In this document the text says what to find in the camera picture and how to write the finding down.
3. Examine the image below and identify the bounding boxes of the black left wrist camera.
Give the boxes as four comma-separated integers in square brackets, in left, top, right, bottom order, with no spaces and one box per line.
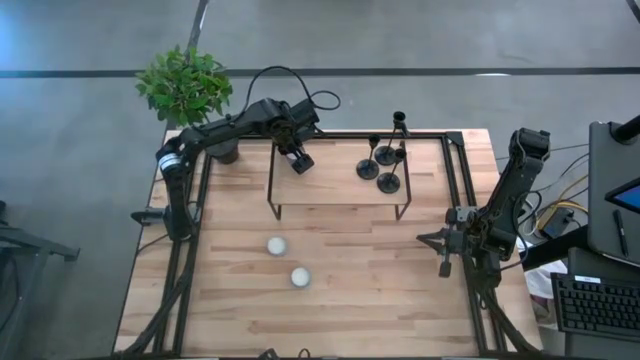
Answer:
[291,98,321,134]

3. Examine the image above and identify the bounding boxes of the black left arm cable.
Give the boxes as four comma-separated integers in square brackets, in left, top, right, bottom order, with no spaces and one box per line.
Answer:
[234,65,342,126]

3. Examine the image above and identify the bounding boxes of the black plant pot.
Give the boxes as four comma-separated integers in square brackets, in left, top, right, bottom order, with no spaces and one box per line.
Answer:
[212,139,240,165]

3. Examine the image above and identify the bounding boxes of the black power adapter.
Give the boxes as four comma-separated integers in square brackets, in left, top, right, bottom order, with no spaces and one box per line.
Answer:
[542,207,576,240]

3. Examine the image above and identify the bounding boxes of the black desk edge bar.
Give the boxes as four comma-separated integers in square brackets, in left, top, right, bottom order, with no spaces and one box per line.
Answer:
[519,227,591,271]

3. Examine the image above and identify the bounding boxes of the black aluminium table frame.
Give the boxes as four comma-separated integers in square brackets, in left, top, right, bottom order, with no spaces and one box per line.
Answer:
[113,129,544,360]

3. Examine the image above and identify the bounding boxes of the black computer keyboard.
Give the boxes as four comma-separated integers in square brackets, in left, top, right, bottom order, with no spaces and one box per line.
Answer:
[551,272,640,344]

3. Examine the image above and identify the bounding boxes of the wooden shelf riser, black legs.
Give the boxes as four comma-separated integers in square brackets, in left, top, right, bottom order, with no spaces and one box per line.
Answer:
[266,138,414,222]

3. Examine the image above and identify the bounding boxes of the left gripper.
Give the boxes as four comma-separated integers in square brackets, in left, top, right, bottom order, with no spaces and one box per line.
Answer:
[272,117,316,176]

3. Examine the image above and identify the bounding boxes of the tall black candlestick holder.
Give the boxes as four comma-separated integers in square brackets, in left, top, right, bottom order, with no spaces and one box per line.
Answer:
[374,110,409,167]

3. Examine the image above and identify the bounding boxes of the white plastic bag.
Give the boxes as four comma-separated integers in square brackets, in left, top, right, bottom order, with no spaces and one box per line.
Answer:
[517,238,569,301]

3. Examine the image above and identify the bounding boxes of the yellow cable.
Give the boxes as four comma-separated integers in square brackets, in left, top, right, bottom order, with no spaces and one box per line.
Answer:
[534,174,590,231]

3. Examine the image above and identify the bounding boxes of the black monitor stand pole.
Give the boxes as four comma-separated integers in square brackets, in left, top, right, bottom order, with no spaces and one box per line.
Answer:
[609,114,640,146]

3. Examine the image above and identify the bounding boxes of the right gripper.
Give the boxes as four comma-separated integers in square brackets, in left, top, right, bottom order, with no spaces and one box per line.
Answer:
[416,205,484,279]

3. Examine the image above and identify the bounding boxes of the green leafy plant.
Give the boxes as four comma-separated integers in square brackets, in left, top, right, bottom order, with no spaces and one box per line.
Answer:
[135,44,234,126]

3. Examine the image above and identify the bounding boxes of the grey metal side table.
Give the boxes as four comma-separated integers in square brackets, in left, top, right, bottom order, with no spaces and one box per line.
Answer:
[0,199,81,360]

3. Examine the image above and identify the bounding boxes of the tablet with blue screen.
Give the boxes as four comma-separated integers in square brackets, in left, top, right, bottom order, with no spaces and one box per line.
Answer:
[604,177,640,216]

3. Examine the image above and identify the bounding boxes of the black pen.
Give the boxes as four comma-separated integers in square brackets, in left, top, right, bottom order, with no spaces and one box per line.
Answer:
[613,208,630,259]

